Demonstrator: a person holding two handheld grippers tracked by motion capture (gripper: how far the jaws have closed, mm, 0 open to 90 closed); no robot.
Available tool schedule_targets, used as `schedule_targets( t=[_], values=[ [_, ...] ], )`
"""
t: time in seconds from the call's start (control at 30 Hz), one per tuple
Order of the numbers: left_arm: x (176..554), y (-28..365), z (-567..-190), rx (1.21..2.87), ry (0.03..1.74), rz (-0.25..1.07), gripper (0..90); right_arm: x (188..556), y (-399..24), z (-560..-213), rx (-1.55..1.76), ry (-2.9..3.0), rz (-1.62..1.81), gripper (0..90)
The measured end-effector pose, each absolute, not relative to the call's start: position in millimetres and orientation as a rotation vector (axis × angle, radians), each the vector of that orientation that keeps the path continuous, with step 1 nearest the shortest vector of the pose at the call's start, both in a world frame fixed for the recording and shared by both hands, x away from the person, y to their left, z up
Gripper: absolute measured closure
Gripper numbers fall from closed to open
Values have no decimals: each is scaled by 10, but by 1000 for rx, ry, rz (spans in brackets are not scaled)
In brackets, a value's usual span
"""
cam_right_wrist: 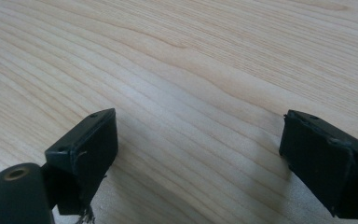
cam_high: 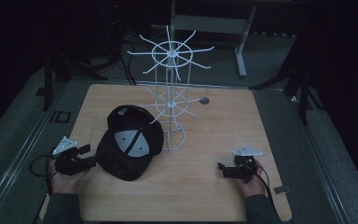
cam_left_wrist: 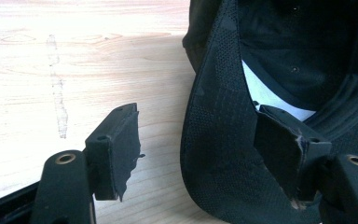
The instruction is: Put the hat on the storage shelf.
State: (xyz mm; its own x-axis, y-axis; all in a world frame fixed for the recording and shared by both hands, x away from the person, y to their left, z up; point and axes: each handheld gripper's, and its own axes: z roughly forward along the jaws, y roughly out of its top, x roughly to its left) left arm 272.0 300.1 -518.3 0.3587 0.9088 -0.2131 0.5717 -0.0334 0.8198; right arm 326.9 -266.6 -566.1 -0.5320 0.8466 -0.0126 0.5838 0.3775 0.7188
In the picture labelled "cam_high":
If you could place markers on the grey tape strip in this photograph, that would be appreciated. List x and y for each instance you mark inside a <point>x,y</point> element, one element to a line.
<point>282,189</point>

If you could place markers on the round grey table grommet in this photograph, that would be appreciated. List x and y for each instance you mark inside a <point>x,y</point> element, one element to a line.
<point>204,100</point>

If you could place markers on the black tripod stand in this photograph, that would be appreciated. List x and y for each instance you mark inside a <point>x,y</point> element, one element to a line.
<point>304,90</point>

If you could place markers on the person's left hand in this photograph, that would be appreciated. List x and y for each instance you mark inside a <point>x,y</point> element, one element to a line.
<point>65,182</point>

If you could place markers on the black rectangular floor frame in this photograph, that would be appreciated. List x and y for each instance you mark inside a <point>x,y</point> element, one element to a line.
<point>60,117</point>

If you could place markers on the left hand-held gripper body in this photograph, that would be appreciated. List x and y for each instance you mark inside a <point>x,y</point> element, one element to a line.
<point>70,163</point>

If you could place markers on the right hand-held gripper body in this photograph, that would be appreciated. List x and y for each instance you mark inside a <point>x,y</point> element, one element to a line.
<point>245,166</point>

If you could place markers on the person's right hand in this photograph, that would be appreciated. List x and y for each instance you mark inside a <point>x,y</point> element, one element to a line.
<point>253,185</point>

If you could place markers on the black and grey cap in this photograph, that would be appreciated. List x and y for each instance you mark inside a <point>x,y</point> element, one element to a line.
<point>130,146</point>

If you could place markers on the white metal desk frame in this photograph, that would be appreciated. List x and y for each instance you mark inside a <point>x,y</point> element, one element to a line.
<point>211,24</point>

